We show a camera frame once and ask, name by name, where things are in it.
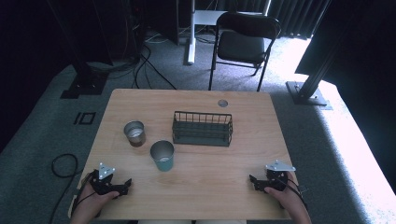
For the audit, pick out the black folding chair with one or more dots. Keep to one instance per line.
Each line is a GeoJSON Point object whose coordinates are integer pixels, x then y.
{"type": "Point", "coordinates": [241, 46]}

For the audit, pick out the black metal stand, bolted base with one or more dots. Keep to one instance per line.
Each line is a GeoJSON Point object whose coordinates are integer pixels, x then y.
{"type": "Point", "coordinates": [306, 91]}

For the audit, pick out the person's left hand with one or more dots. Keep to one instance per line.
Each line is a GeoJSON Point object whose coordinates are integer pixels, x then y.
{"type": "Point", "coordinates": [93, 203]}

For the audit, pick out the grey round table grommet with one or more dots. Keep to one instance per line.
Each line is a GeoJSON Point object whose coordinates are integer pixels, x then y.
{"type": "Point", "coordinates": [222, 103]}

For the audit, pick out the brown metal cup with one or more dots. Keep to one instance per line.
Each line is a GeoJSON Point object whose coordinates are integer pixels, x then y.
{"type": "Point", "coordinates": [134, 133]}

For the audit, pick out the teal metal cup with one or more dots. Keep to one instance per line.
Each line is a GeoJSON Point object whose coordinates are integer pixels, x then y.
{"type": "Point", "coordinates": [162, 155]}

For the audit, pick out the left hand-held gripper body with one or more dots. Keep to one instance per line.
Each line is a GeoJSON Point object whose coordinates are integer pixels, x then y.
{"type": "Point", "coordinates": [104, 183]}

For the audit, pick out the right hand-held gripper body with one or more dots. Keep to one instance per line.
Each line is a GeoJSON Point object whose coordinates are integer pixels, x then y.
{"type": "Point", "coordinates": [276, 180]}

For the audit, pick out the person's right hand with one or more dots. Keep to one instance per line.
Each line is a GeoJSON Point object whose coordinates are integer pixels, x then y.
{"type": "Point", "coordinates": [288, 197]}

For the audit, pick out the black stand, flat base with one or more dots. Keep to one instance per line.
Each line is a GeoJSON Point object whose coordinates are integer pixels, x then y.
{"type": "Point", "coordinates": [84, 84]}

